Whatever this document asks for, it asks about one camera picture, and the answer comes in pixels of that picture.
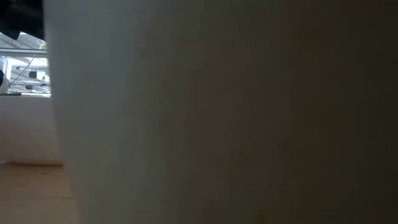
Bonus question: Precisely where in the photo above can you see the overhead metal light rail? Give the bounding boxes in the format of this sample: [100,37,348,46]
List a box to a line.
[0,48,48,56]

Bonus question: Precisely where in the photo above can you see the grey tapered bowl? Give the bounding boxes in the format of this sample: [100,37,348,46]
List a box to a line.
[42,0,398,224]

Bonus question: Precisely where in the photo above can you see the large white round bowl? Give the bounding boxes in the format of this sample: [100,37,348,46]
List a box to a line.
[0,95,64,166]

